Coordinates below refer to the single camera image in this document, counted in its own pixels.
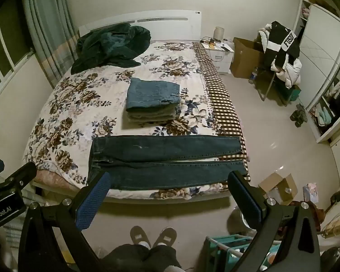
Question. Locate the person's legs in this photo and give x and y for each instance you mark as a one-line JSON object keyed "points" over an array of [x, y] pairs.
{"points": [[141, 257]]}

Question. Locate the bed with floral cover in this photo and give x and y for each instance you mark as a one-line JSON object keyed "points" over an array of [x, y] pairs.
{"points": [[158, 15]]}

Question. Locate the stack of folded jeans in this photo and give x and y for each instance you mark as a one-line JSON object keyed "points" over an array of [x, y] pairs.
{"points": [[150, 93]]}

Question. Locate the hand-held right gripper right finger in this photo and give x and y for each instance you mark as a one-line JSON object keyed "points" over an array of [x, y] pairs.
{"points": [[245, 201]]}

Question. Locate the large brown cardboard box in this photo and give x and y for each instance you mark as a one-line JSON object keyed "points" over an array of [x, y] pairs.
{"points": [[243, 59]]}

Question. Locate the black and white jacket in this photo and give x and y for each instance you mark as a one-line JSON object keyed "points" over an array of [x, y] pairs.
{"points": [[283, 34]]}

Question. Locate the white table lamp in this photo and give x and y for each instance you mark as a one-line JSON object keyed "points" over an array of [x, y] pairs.
{"points": [[219, 33]]}

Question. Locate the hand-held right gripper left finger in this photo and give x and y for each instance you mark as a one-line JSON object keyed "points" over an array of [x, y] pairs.
{"points": [[93, 201]]}

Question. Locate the metal chair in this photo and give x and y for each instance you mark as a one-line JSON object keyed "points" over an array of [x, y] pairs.
{"points": [[267, 87]]}

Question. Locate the pink and blue packet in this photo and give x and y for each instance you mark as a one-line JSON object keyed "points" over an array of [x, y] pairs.
{"points": [[311, 193]]}

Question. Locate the window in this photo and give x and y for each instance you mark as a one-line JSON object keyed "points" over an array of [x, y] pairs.
{"points": [[6, 48]]}

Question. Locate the pink cloth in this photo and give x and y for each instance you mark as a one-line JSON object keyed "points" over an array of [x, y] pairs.
{"points": [[305, 12]]}

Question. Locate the small open cardboard box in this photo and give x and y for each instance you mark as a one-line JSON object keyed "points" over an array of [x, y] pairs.
{"points": [[274, 185]]}

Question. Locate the white nightstand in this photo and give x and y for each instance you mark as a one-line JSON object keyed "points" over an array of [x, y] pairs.
{"points": [[223, 62]]}

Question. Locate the dark green blanket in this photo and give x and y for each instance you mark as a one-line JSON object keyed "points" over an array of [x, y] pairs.
{"points": [[107, 45]]}

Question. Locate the plastic water bottle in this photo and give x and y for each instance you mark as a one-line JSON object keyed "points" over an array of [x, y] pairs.
{"points": [[253, 76]]}

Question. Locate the teal folded cloth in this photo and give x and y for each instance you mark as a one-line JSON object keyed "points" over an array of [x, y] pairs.
{"points": [[325, 116]]}

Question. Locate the grey green striped curtain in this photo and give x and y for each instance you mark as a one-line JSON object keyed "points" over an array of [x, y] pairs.
{"points": [[45, 19]]}

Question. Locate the teal rack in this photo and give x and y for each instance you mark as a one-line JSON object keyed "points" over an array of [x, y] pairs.
{"points": [[232, 249]]}

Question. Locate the white wardrobe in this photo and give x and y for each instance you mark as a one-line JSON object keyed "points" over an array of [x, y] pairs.
{"points": [[320, 48]]}

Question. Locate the dark blue jeans pants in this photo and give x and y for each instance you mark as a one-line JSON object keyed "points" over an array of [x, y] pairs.
{"points": [[158, 150]]}

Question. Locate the folded grey pants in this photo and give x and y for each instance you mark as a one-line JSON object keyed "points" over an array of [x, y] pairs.
{"points": [[150, 116]]}

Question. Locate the grey slipper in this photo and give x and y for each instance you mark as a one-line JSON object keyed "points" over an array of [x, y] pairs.
{"points": [[139, 236], [165, 236]]}

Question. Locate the floral bedspread with checkered border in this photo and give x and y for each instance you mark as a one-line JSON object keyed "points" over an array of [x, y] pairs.
{"points": [[82, 90]]}

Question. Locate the green storage box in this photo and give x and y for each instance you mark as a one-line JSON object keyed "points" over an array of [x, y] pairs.
{"points": [[294, 93]]}

